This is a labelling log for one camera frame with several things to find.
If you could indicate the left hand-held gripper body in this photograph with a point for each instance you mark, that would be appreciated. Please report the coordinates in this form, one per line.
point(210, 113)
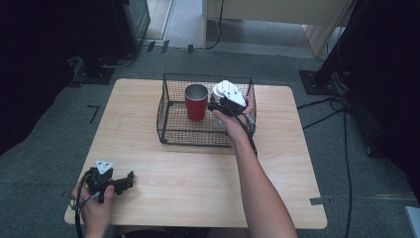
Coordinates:
point(100, 180)

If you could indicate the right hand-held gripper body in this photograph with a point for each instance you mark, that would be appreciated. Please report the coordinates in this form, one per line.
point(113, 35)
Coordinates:
point(231, 97)

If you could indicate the red cup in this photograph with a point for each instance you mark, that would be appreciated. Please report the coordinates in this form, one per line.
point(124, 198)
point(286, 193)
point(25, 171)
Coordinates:
point(196, 102)

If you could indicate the person's right hand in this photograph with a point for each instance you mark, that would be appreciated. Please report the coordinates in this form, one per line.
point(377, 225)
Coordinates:
point(236, 124)

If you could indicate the person's left hand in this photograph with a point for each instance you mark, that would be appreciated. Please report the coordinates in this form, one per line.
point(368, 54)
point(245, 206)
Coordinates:
point(95, 208)

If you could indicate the black floor tape corner mark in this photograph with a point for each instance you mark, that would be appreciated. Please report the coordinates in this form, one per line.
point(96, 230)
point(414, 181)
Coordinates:
point(94, 112)

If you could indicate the white cabinet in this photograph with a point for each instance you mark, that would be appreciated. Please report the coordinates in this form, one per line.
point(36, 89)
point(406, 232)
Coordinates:
point(274, 16)

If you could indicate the black metal stand base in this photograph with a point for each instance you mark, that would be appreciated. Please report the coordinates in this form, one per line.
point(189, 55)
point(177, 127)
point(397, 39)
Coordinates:
point(325, 82)

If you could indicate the black stand with base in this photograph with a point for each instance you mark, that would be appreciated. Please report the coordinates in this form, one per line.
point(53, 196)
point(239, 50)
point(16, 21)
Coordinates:
point(95, 62)

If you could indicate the dark cabinet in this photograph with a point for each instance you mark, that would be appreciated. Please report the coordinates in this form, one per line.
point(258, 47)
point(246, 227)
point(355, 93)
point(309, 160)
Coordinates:
point(137, 20)

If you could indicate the black curtain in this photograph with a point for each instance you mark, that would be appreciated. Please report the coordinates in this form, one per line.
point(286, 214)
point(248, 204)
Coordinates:
point(386, 82)
point(29, 66)

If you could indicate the grey tape strip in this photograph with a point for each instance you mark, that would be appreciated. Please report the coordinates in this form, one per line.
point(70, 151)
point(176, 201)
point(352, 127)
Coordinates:
point(317, 201)

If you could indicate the white box corner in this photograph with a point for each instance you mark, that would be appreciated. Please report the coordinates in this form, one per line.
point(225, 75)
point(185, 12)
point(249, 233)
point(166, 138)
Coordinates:
point(413, 221)

